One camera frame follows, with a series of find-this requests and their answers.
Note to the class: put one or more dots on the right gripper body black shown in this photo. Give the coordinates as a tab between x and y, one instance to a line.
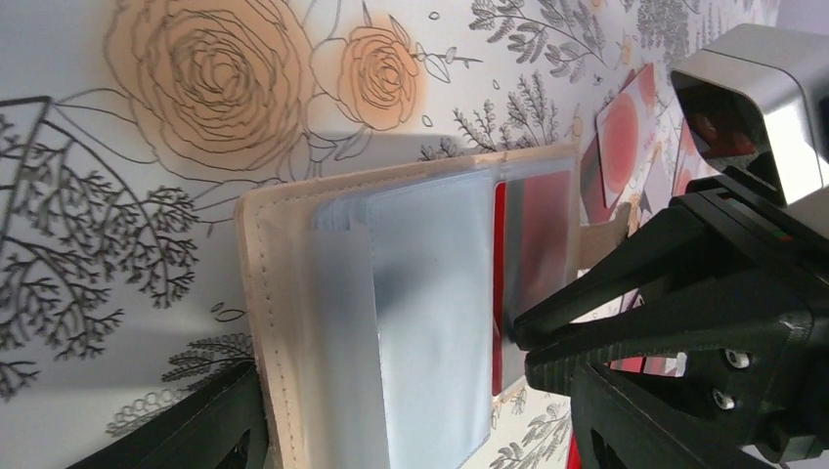
788	248

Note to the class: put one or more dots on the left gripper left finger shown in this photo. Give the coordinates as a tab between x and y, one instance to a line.
221	425

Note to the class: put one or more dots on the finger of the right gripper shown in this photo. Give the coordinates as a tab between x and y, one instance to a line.
785	305
692	252

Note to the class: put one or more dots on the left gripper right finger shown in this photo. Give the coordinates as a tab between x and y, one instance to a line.
635	427

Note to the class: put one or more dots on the beige card holder wallet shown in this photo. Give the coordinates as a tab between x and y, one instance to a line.
370	297

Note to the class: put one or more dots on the red card centre pile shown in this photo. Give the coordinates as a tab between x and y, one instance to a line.
671	365

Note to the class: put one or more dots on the clear card red dot right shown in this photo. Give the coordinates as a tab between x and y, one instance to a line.
689	164

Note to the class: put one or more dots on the clear card red dot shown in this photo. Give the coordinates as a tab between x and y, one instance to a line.
627	133
689	164

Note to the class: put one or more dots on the clear card red dot left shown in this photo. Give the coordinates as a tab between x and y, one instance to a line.
627	133

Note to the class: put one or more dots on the floral patterned table mat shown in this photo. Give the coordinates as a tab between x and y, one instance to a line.
129	129

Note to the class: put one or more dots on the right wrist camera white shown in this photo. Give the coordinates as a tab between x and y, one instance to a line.
769	84

